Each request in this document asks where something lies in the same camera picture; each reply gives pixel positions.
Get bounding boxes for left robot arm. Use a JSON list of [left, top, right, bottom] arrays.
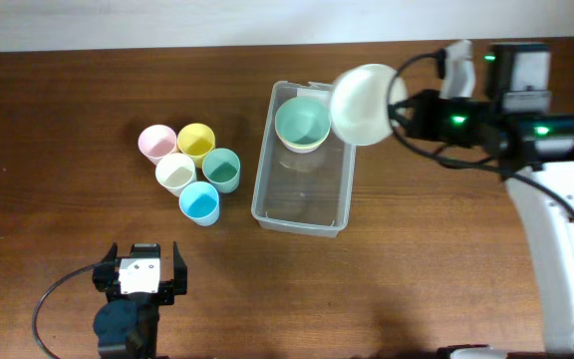
[[93, 243, 188, 359]]

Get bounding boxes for yellow bowl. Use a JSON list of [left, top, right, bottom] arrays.
[[278, 136, 327, 154]]

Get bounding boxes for blue cup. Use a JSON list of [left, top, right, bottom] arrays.
[[178, 181, 220, 226]]

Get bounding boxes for cream cup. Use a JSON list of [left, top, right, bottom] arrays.
[[155, 153, 197, 197]]

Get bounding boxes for right black cable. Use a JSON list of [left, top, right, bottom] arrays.
[[385, 49, 574, 359]]

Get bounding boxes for black cable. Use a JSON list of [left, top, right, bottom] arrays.
[[385, 49, 574, 359], [32, 262, 104, 359]]

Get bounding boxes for green cup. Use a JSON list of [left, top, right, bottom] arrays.
[[202, 148, 241, 193]]

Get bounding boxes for clear plastic container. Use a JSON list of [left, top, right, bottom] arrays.
[[251, 81, 356, 237]]

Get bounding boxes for green bowl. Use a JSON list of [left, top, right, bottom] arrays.
[[275, 97, 331, 147]]

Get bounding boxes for left black cable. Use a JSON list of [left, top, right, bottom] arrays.
[[32, 262, 104, 359]]

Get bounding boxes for pink bowl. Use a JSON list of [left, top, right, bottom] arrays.
[[286, 147, 319, 155]]

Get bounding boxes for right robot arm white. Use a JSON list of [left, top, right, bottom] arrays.
[[388, 40, 574, 358]]

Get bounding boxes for white bowl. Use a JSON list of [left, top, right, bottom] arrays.
[[328, 64, 408, 146]]

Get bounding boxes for yellow cup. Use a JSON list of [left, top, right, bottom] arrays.
[[176, 123, 216, 169]]

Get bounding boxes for pink cup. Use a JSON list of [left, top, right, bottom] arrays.
[[138, 125, 178, 165]]

